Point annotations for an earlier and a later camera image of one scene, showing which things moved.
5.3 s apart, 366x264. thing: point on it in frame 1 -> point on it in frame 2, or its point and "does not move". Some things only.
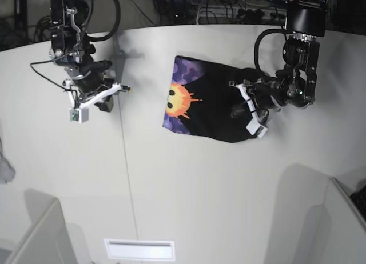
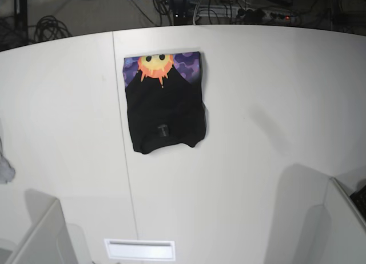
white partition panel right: (335, 231) does not move
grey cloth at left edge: (7, 171) does not move
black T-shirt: (201, 102) -> (164, 102)
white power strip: (242, 12) does not move
